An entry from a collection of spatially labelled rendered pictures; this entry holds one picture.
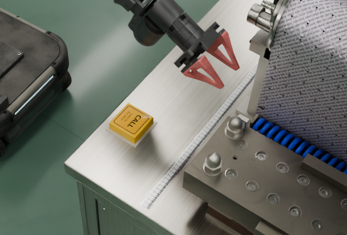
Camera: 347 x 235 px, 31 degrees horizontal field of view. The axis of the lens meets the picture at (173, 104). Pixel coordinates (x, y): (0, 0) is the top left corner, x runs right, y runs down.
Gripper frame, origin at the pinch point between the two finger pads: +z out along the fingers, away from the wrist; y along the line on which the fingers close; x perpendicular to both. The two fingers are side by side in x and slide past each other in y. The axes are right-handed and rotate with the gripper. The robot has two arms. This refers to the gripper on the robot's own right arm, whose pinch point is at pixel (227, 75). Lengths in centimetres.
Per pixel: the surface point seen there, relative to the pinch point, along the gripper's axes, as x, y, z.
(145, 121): -21.2, 8.1, -4.2
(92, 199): -31.3, 25.3, -0.5
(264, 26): 8.6, -7.9, -1.8
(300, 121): 6.1, 0.1, 15.4
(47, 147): -131, -17, -16
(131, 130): -21.7, 11.9, -5.0
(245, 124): -0.5, 4.9, 9.0
